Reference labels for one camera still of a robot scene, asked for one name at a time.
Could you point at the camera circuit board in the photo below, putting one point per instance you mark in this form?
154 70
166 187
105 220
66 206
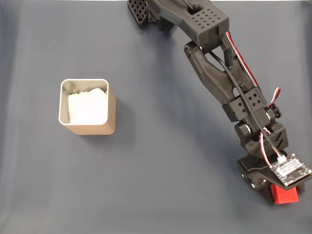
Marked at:
291 170

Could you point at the red cube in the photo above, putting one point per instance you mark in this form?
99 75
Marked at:
285 196

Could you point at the white tissue paper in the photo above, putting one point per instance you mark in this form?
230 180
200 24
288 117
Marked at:
87 107

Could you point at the tan square metal box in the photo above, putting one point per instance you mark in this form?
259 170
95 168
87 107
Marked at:
95 128

